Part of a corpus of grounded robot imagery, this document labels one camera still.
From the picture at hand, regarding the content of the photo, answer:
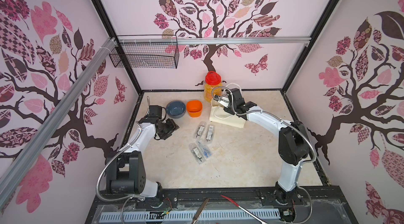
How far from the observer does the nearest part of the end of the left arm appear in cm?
64

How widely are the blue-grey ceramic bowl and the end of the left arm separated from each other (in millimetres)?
187

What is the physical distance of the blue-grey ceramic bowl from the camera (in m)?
1.04
